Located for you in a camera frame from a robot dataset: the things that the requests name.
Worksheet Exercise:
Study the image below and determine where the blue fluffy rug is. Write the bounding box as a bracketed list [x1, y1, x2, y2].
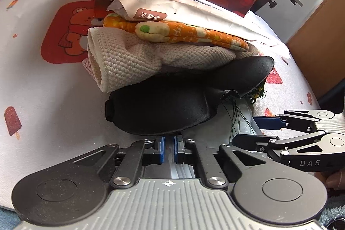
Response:
[317, 202, 345, 230]

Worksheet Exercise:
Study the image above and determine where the cream knitted cloth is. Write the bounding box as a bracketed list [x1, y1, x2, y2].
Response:
[86, 27, 259, 94]

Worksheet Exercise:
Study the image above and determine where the green yellow woven cloth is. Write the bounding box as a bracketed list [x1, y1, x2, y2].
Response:
[229, 78, 270, 139]

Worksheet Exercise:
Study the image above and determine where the brown wooden cabinet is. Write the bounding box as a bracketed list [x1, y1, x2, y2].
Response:
[285, 0, 345, 112]

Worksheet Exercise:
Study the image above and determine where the beige paper mailer envelope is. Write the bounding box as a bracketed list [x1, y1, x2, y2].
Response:
[108, 0, 281, 45]

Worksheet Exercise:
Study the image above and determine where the white printed blanket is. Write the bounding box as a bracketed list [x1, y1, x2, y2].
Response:
[0, 0, 322, 220]

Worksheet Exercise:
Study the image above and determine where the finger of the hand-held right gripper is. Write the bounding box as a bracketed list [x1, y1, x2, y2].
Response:
[253, 109, 336, 131]
[232, 131, 345, 164]

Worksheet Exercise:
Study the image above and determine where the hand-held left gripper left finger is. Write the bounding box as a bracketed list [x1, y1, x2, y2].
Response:
[71, 137, 165, 188]

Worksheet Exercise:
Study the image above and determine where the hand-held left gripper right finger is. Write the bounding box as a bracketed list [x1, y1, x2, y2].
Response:
[174, 135, 271, 189]

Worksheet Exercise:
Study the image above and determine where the person's right hand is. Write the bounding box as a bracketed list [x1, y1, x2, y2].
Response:
[326, 171, 345, 191]

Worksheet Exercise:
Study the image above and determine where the black sleep mask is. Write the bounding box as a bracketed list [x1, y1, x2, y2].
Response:
[105, 56, 275, 136]

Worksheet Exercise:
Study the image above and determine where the pink knitted cloth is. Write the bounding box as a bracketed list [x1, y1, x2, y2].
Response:
[82, 57, 103, 83]

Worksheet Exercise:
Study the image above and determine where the orange printed padded cloth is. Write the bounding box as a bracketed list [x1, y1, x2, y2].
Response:
[103, 13, 250, 53]

